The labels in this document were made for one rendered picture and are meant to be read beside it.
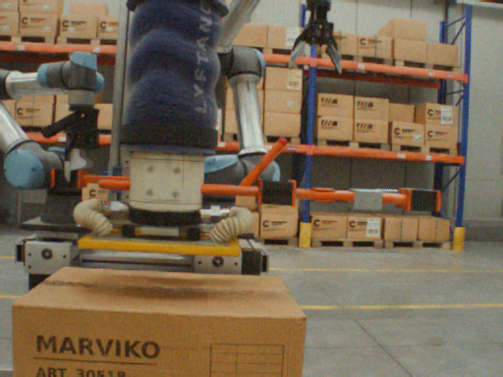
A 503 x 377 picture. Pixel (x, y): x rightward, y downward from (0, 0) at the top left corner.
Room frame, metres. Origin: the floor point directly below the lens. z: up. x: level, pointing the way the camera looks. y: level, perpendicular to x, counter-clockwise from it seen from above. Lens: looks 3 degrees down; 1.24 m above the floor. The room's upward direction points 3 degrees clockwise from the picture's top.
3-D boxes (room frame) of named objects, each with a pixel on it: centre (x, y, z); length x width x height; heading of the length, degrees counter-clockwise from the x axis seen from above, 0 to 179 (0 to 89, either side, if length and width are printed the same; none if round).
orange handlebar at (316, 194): (1.35, 0.02, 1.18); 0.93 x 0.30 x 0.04; 95
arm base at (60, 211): (1.64, 0.61, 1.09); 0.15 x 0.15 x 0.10
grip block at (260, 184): (1.23, -0.04, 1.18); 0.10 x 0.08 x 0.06; 5
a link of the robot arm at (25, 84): (1.69, 0.74, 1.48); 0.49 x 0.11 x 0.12; 67
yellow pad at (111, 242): (1.12, 0.20, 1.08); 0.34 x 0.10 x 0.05; 95
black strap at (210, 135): (1.22, 0.21, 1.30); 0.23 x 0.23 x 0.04
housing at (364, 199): (1.25, -0.26, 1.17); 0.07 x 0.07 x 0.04; 5
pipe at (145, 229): (1.21, 0.21, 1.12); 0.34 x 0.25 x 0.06; 95
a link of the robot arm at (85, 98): (1.45, 0.50, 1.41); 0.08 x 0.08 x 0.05
